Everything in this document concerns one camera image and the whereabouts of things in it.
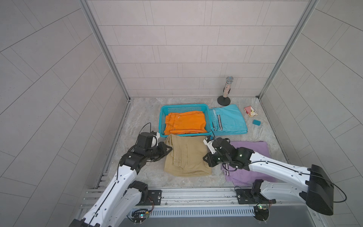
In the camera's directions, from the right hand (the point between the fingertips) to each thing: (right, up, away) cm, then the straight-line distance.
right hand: (203, 160), depth 76 cm
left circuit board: (-32, -22, -10) cm, 40 cm away
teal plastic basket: (-24, +28, +23) cm, 44 cm away
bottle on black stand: (+21, +35, +39) cm, 56 cm away
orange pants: (-11, +18, +22) cm, 31 cm away
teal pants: (+20, +20, +25) cm, 38 cm away
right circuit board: (+29, -25, -5) cm, 38 cm away
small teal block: (+42, +18, +26) cm, 52 cm away
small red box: (+39, +26, +29) cm, 55 cm away
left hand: (-16, +7, -1) cm, 17 cm away
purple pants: (+22, -10, +1) cm, 24 cm away
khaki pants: (-11, +2, 0) cm, 11 cm away
